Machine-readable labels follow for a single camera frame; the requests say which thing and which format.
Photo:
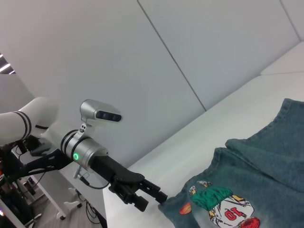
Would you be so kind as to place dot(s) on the bright ceiling light strip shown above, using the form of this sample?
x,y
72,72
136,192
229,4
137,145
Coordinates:
x,y
4,67

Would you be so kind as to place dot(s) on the white and silver left arm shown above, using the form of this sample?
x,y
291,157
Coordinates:
x,y
47,128

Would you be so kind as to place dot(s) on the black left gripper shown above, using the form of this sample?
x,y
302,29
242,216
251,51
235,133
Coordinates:
x,y
111,169

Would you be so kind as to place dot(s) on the white wheeled stand base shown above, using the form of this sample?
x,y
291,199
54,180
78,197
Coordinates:
x,y
73,204

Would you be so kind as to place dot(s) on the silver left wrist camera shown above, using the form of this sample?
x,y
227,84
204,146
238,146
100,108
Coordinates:
x,y
95,112

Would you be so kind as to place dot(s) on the grey box on stand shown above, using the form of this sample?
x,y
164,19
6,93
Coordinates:
x,y
40,149

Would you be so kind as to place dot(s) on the small white rectangular plate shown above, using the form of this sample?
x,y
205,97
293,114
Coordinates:
x,y
88,176

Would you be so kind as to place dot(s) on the blue denim shorts with print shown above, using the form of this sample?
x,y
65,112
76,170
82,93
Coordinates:
x,y
249,180

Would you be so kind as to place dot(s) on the black robot stand frame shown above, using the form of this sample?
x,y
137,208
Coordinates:
x,y
40,165

